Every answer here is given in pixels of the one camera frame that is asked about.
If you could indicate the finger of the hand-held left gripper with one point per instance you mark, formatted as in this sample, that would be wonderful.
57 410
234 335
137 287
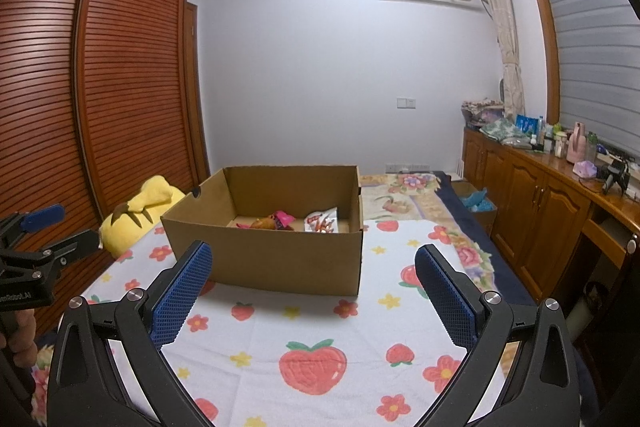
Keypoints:
75 244
45 214

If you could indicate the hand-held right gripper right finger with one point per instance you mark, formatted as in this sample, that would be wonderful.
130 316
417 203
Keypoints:
445 297

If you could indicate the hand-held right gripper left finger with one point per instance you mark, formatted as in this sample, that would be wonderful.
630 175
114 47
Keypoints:
182 292

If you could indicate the brown cardboard box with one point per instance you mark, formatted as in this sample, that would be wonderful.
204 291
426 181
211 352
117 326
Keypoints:
275 257

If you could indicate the pink drumstick packet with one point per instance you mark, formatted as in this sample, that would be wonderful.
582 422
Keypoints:
282 219

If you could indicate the clear chicken feet packet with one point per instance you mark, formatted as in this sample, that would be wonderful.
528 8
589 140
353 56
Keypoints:
320 222

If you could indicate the person's left hand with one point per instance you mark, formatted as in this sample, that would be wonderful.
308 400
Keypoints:
22 334

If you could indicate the small open cardboard box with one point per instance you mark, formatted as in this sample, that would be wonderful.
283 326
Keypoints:
487 222

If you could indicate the yellow plush toy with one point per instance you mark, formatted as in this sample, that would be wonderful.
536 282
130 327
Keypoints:
150 197

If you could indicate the teal cloth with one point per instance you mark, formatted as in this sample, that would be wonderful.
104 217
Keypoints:
477 201

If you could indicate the floral bedsheet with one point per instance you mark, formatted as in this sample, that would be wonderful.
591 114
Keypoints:
415 192

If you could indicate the wooden sideboard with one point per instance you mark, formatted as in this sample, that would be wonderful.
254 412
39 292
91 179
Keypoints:
530 207

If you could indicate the strawberry flower printed blanket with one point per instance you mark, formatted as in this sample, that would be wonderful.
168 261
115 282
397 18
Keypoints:
325 332

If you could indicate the brown slatted wardrobe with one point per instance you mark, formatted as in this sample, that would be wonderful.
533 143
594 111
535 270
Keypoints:
130 82

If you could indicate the pile of folded clothes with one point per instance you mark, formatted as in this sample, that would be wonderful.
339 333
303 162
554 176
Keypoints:
495 127

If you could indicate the cluster of toiletry bottles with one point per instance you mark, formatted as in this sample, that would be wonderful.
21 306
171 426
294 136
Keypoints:
550 139

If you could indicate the blue carton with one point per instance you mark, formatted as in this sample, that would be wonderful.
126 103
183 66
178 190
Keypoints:
527 123

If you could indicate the pink bottle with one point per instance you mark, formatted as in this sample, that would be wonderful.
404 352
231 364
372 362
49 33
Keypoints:
577 144

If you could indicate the black hair dryer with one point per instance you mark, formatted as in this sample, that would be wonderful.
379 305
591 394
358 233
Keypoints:
616 174

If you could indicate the green bottle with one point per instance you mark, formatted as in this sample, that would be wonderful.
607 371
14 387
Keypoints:
591 146

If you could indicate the small white fan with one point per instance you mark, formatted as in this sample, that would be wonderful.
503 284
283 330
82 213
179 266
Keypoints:
501 90

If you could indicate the beige patterned curtain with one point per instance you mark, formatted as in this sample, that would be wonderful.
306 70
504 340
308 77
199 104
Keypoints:
505 32

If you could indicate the window with grey blind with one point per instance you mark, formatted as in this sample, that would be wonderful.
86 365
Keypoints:
595 47

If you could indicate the wall socket panel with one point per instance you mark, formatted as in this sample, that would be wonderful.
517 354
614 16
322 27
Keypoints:
407 167

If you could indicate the white wall switch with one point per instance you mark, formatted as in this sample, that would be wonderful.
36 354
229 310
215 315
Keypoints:
406 102

